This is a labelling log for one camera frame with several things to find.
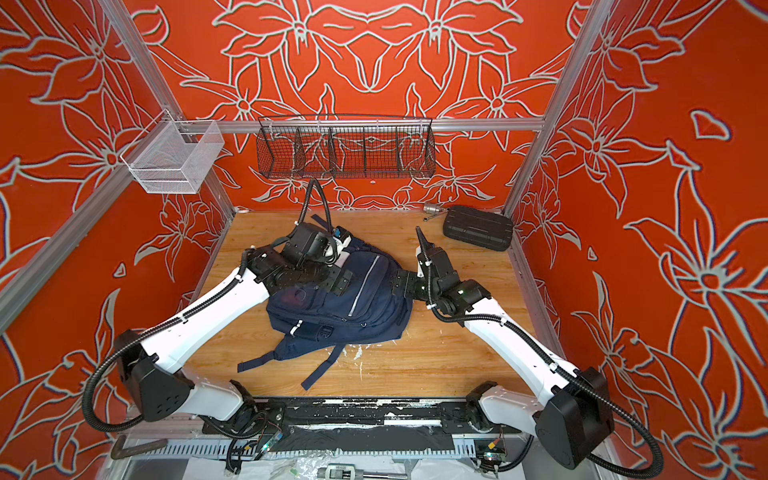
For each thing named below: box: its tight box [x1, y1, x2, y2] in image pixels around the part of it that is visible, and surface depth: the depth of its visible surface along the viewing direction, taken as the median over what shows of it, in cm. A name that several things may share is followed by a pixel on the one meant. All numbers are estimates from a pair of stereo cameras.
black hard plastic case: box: [443, 206, 514, 251], surface depth 108 cm
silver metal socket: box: [423, 203, 443, 215], surface depth 120 cm
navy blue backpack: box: [237, 237, 414, 390], surface depth 85 cm
